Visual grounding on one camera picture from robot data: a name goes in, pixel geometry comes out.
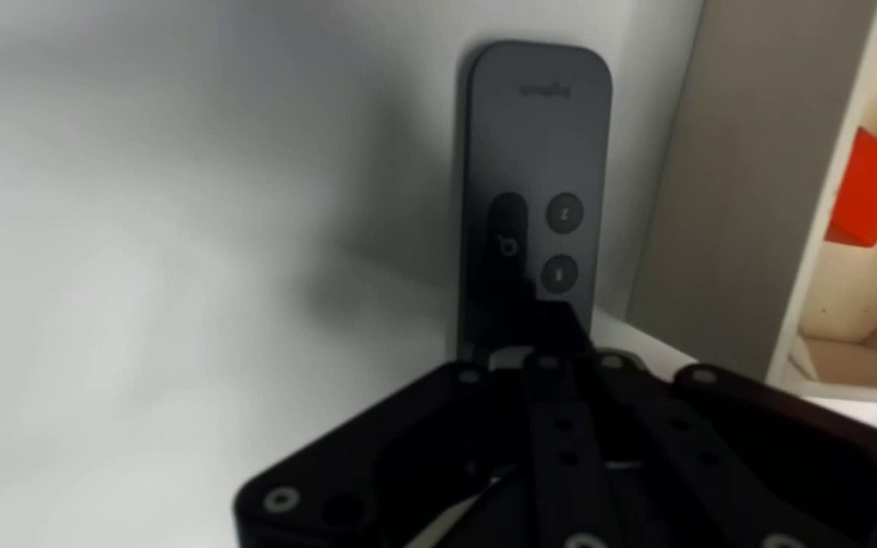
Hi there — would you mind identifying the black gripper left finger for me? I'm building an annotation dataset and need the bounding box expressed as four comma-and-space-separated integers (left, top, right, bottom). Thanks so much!
230, 295, 583, 548

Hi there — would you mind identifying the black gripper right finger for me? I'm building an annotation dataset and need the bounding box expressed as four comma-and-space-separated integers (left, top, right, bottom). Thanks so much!
545, 295, 877, 548

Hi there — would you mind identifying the grey remote control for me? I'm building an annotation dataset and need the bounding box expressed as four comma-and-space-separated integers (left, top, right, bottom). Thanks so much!
454, 37, 617, 365

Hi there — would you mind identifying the open wooden tray box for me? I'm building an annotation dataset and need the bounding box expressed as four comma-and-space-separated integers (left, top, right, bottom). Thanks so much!
628, 0, 877, 395

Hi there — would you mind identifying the red-orange block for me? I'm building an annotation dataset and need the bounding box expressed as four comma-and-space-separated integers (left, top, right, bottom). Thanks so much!
826, 124, 877, 248

